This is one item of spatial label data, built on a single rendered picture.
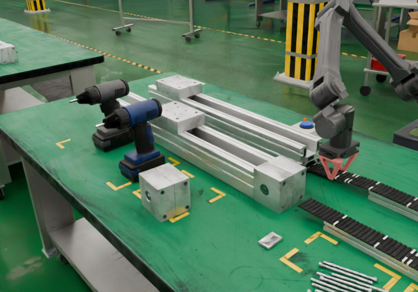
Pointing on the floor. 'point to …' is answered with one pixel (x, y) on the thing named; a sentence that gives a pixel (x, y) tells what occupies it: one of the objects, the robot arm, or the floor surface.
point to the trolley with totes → (398, 2)
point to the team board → (158, 20)
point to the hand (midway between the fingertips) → (336, 173)
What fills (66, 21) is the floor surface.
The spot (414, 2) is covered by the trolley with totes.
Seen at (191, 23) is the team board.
